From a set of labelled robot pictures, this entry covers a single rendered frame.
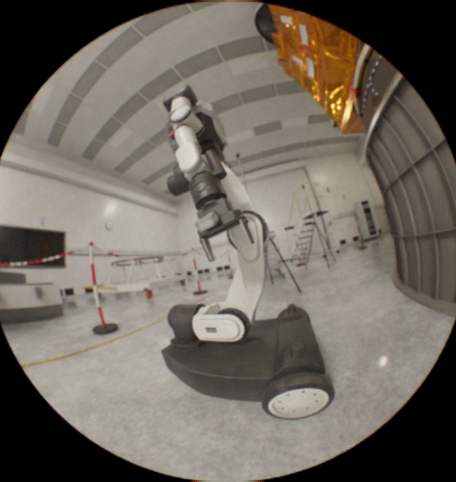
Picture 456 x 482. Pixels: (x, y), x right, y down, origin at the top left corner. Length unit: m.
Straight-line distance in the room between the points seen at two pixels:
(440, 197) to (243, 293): 1.11
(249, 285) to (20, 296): 2.86
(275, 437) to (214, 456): 0.17
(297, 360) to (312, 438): 0.27
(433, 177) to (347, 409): 1.04
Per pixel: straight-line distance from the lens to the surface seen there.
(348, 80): 1.98
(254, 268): 0.49
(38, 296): 2.78
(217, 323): 0.57
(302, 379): 0.43
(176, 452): 0.60
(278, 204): 8.32
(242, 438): 0.57
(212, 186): 0.38
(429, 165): 1.08
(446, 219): 1.06
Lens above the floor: 0.52
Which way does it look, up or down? 8 degrees up
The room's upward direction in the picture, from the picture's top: 11 degrees counter-clockwise
